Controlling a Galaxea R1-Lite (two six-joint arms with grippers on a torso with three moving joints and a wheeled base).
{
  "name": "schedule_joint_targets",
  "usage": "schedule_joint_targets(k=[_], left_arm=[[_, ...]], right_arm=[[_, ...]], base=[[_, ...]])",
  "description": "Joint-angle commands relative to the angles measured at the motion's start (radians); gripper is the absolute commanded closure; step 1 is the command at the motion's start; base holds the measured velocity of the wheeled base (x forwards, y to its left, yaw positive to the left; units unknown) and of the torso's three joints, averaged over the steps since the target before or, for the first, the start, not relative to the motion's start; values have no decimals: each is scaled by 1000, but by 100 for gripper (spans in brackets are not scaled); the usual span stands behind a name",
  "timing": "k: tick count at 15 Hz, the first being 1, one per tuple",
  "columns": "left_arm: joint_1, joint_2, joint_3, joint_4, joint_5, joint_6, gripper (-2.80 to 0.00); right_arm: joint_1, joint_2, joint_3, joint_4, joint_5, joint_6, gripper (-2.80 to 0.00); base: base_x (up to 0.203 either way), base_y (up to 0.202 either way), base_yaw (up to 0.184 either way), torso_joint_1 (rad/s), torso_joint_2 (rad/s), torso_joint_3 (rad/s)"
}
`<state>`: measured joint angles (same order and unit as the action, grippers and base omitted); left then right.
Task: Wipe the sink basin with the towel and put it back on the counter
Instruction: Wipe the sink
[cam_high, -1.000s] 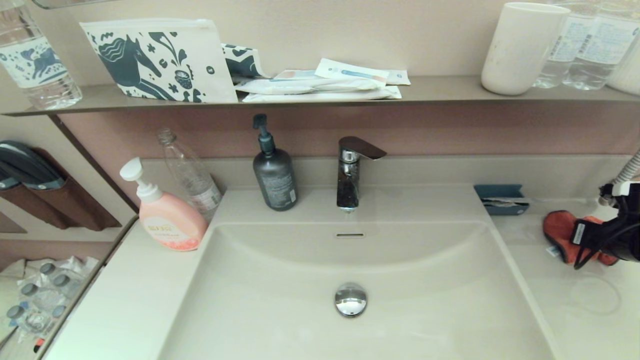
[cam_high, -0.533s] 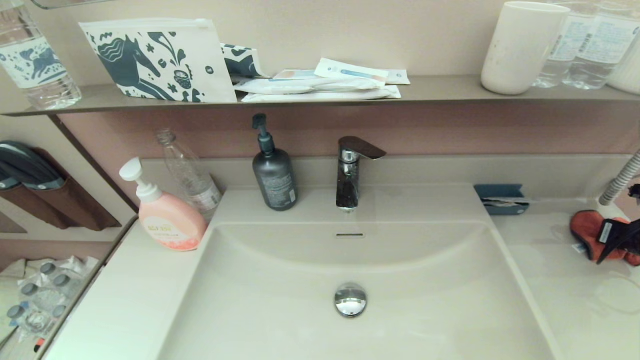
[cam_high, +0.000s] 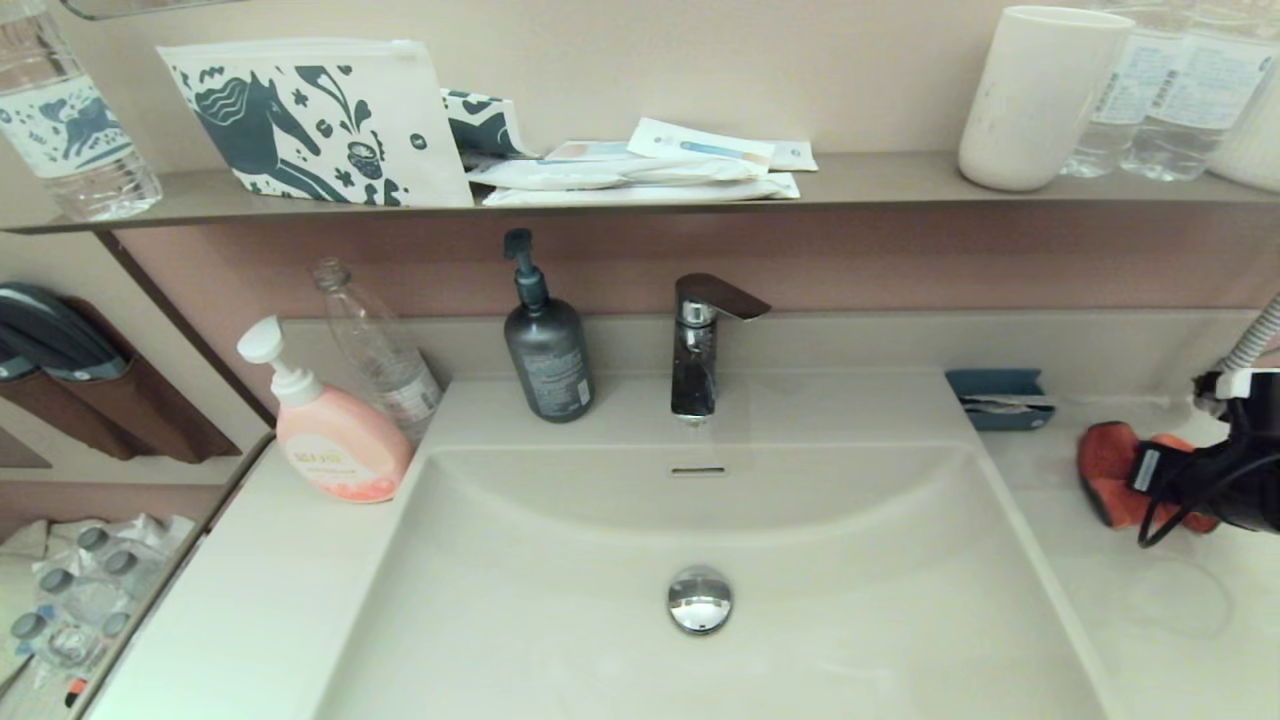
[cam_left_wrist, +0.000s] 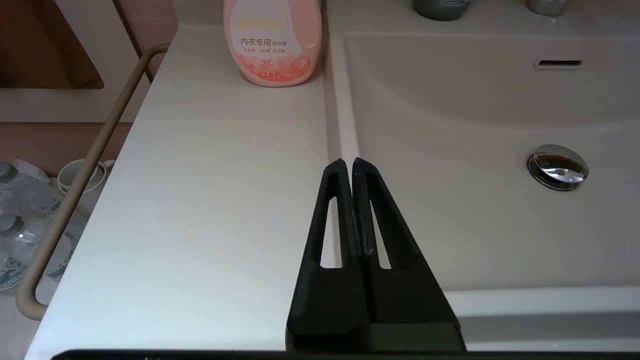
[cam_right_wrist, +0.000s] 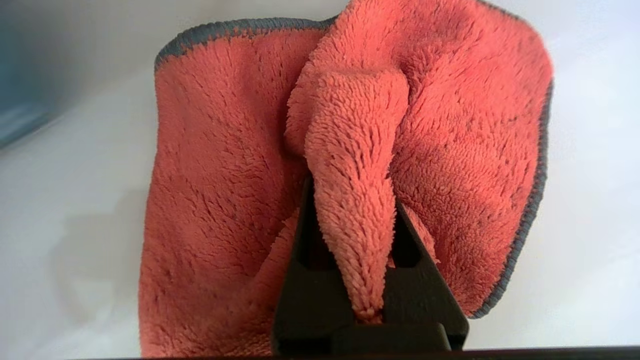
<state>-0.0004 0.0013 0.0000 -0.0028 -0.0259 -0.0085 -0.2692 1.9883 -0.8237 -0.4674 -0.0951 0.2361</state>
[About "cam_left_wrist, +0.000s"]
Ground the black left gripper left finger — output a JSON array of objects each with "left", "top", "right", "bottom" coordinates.
[{"left": 286, "top": 159, "right": 371, "bottom": 338}]

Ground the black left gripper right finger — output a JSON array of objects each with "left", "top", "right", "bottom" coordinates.
[{"left": 352, "top": 157, "right": 459, "bottom": 324}]

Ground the white ceramic sink basin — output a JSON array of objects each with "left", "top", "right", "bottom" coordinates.
[{"left": 324, "top": 0, "right": 640, "bottom": 351}]

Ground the chrome faucet body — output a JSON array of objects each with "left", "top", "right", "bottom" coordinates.
[{"left": 525, "top": 0, "right": 570, "bottom": 17}]

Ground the chrome drain stopper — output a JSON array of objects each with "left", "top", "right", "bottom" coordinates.
[{"left": 527, "top": 144, "right": 590, "bottom": 192}]

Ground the pink detergent pump bottle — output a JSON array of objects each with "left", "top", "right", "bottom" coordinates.
[{"left": 223, "top": 0, "right": 323, "bottom": 88}]

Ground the white mug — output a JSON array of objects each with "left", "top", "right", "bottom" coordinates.
[{"left": 57, "top": 158, "right": 116, "bottom": 195}]

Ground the dark grey soap dispenser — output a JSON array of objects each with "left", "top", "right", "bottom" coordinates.
[{"left": 411, "top": 0, "right": 472, "bottom": 22}]

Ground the clear plastic water bottle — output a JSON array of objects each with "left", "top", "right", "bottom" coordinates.
[
  {"left": 0, "top": 162, "right": 64, "bottom": 218},
  {"left": 0, "top": 214, "right": 74, "bottom": 292}
]

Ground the beige towel rail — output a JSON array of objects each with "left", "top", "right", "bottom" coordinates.
[{"left": 16, "top": 43, "right": 172, "bottom": 321}]

